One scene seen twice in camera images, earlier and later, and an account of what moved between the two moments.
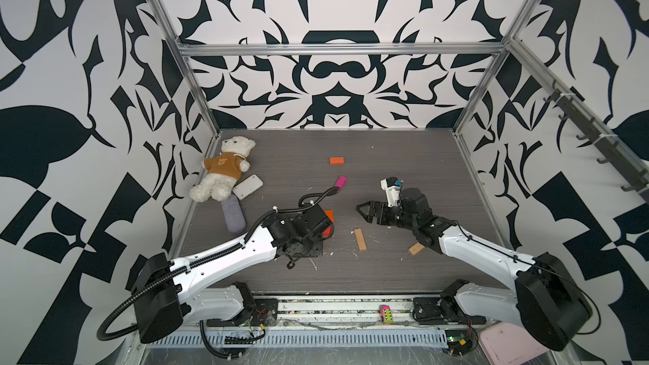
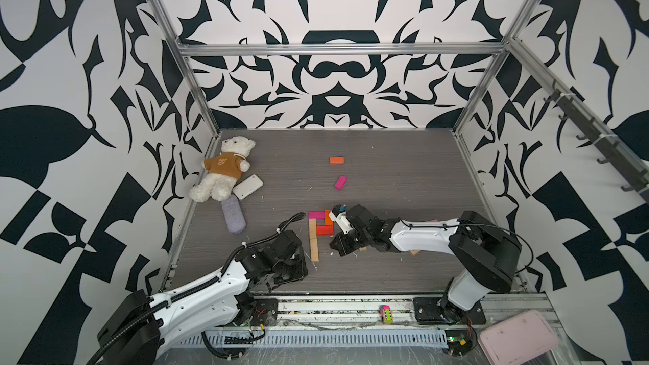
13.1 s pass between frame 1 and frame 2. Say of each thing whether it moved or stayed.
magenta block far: stayed
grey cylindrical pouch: stayed
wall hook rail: stayed
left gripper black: moved
